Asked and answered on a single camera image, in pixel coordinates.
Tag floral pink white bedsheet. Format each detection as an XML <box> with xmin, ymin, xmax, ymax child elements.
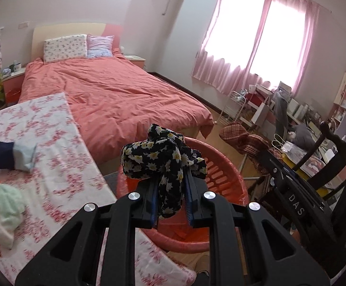
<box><xmin>0</xmin><ymin>93</ymin><xmax>116</xmax><ymax>285</ymax></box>

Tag red plastic laundry basket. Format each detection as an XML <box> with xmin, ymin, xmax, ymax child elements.
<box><xmin>116</xmin><ymin>138</ymin><xmax>249</xmax><ymax>254</ymax></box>

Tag right bedside table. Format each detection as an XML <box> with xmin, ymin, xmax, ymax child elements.
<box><xmin>124</xmin><ymin>54</ymin><xmax>146</xmax><ymax>69</ymax></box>

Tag white wire rack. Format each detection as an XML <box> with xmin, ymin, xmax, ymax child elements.
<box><xmin>215</xmin><ymin>89</ymin><xmax>252</xmax><ymax>127</ymax></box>

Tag cluttered desk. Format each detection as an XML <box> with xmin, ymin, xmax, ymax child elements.
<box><xmin>244</xmin><ymin>80</ymin><xmax>346</xmax><ymax>191</ymax></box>

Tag pink bedside table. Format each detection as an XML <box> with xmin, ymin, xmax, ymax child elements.
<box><xmin>3</xmin><ymin>68</ymin><xmax>26</xmax><ymax>107</ymax></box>

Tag floral white pillow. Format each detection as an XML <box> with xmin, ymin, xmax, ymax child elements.
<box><xmin>43</xmin><ymin>34</ymin><xmax>88</xmax><ymax>63</ymax></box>

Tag striped pink pillow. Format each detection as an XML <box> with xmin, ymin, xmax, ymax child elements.
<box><xmin>87</xmin><ymin>34</ymin><xmax>114</xmax><ymax>58</ymax></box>

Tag navy grey folded sock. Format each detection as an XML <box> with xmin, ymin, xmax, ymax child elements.
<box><xmin>0</xmin><ymin>141</ymin><xmax>37</xmax><ymax>172</ymax></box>

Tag plaid cushioned chair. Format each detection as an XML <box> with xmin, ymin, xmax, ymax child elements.
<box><xmin>219</xmin><ymin>122</ymin><xmax>269</xmax><ymax>176</ymax></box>

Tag white fluffy cloth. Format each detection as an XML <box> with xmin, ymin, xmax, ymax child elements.
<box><xmin>0</xmin><ymin>183</ymin><xmax>26</xmax><ymax>249</ymax></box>

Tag salmon pink duvet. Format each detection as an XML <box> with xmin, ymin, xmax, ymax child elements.
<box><xmin>19</xmin><ymin>54</ymin><xmax>214</xmax><ymax>165</ymax></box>

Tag beige wooden headboard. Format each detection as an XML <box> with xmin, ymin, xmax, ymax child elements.
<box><xmin>30</xmin><ymin>23</ymin><xmax>122</xmax><ymax>61</ymax></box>

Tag black daisy print cloth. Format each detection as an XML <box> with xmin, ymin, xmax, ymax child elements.
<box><xmin>121</xmin><ymin>123</ymin><xmax>207</xmax><ymax>218</ymax></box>

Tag pink window curtain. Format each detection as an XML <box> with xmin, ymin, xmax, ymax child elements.
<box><xmin>192</xmin><ymin>0</ymin><xmax>321</xmax><ymax>94</ymax></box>

